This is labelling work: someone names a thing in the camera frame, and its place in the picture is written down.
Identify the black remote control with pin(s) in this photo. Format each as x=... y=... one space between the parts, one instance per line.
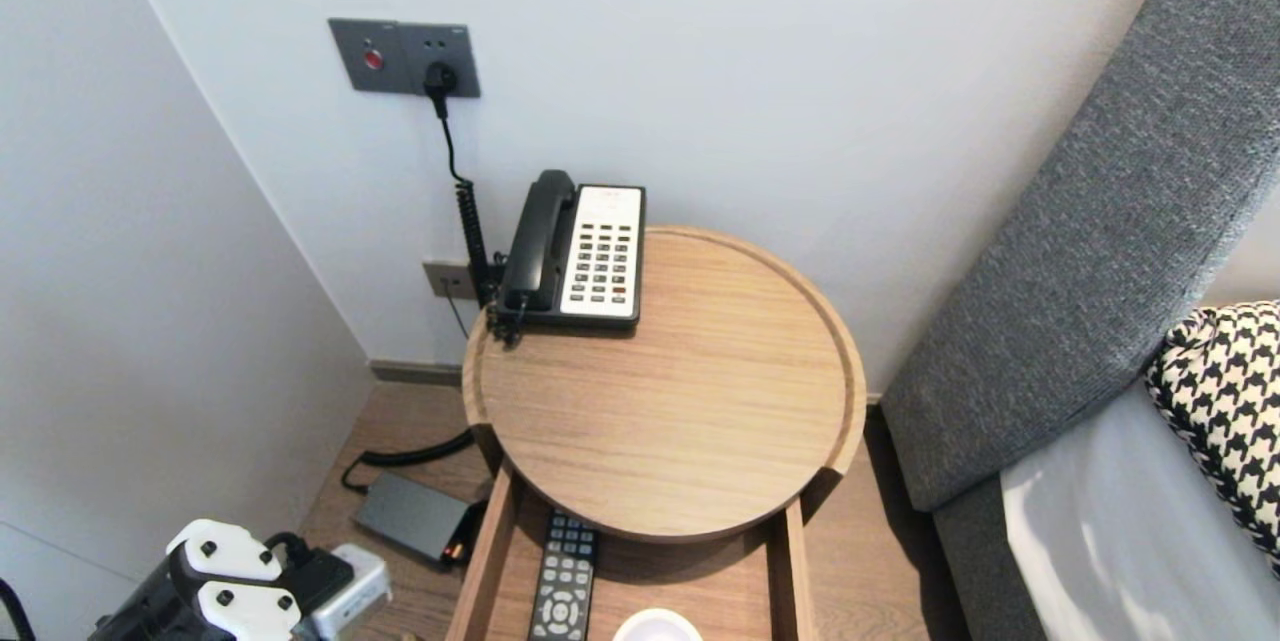
x=565 y=581

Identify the curved-front wooden table drawer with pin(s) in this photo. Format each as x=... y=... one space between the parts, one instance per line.
x=720 y=591

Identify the white round puck device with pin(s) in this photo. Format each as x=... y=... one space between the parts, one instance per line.
x=657 y=629

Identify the black and white telephone base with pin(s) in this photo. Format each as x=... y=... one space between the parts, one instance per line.
x=600 y=261

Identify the black telephone handset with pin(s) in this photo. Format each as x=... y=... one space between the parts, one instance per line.
x=540 y=231

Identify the round wooden side table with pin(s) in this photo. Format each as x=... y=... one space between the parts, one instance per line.
x=680 y=391

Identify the thin black telephone line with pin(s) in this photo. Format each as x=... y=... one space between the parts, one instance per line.
x=458 y=316

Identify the grey power adapter brick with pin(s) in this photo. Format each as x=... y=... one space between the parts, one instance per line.
x=405 y=516

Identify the grey fabric bed headboard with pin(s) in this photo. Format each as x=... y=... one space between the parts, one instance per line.
x=1080 y=221

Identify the white bed sheet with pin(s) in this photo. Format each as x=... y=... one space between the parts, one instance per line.
x=1120 y=541

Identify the black white houndstooth pillow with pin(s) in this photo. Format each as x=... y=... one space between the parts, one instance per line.
x=1220 y=401

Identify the beige wall jack plate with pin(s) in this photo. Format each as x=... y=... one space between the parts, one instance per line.
x=445 y=279

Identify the brown wall baseboard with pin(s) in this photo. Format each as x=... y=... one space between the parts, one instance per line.
x=400 y=373

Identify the grey wall socket panel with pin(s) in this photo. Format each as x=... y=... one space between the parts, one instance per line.
x=395 y=46

